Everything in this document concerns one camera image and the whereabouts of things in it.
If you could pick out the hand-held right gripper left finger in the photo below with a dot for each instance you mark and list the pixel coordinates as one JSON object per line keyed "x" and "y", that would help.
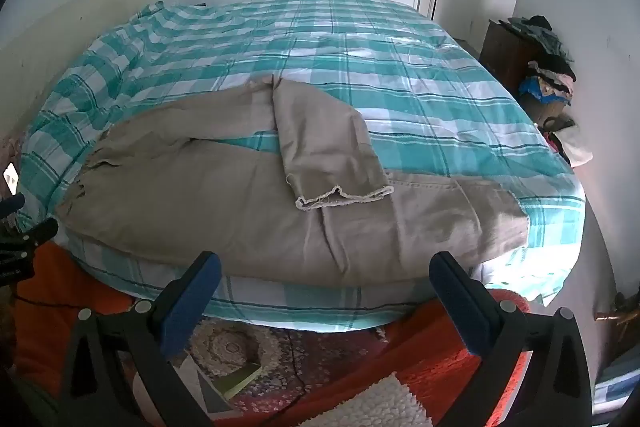
{"x": 192, "y": 302}

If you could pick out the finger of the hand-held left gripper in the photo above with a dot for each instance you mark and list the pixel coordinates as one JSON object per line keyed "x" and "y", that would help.
{"x": 12, "y": 204}
{"x": 42, "y": 229}

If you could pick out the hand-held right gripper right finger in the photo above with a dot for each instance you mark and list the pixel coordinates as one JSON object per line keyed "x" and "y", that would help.
{"x": 457, "y": 307}

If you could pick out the beige pants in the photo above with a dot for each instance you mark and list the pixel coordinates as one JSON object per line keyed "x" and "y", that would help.
{"x": 225, "y": 207}

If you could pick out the orange rug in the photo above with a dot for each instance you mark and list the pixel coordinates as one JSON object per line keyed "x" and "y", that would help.
{"x": 55, "y": 287}

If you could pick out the grey booklet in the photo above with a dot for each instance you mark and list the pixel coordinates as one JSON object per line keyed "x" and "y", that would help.
{"x": 200, "y": 387}

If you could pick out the yellow-green book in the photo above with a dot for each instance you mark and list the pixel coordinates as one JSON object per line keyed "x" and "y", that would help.
{"x": 242, "y": 377}

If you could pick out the white knobbly mat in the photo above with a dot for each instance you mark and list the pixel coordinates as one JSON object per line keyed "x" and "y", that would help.
{"x": 380, "y": 402}

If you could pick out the maroon patterned carpet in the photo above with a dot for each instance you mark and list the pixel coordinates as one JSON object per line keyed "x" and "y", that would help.
{"x": 320, "y": 352}

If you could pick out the wooden furniture piece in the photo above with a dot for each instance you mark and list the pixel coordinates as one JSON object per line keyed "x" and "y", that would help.
{"x": 612, "y": 309}

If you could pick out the teal plaid fabric piece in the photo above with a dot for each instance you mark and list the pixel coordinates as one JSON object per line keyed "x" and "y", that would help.
{"x": 615, "y": 382}

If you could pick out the beige headboard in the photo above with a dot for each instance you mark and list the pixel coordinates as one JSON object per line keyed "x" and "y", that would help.
{"x": 60, "y": 32}

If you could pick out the white cloth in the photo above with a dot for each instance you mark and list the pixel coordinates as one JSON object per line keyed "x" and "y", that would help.
{"x": 575, "y": 147}

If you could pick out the wicker basket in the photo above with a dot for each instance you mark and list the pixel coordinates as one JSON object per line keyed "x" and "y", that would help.
{"x": 547, "y": 109}

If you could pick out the teal plaid bed cover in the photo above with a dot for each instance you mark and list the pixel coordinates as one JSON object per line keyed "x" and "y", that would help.
{"x": 400, "y": 82}

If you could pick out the pile of clothes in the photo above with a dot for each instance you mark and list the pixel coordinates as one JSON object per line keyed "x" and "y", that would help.
{"x": 550, "y": 77}

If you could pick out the dark wooden cabinet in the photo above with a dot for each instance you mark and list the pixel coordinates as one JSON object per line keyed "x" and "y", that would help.
{"x": 502, "y": 52}

